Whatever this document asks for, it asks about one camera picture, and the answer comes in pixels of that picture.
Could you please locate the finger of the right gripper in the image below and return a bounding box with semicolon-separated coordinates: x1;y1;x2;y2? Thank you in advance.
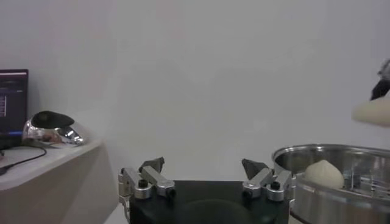
369;59;390;102

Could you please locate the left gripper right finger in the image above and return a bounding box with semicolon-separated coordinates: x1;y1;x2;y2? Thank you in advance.
241;158;296;203

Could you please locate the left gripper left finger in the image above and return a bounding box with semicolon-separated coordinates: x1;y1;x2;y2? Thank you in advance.
118;156;177;200

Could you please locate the white steamed baozi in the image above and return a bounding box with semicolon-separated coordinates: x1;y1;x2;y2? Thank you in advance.
352;97;390;128
303;159;345;189

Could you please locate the stainless steel steamer basket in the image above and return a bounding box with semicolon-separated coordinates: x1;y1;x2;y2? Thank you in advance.
272;144;390;224

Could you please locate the white side table with mouse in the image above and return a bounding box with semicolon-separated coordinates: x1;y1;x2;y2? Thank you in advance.
0;139;119;224

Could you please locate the dark laptop with code screen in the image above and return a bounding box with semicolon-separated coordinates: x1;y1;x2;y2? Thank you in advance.
0;69;29;150

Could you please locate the black USB cable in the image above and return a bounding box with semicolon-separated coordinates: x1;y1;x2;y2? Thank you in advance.
0;145;48;176

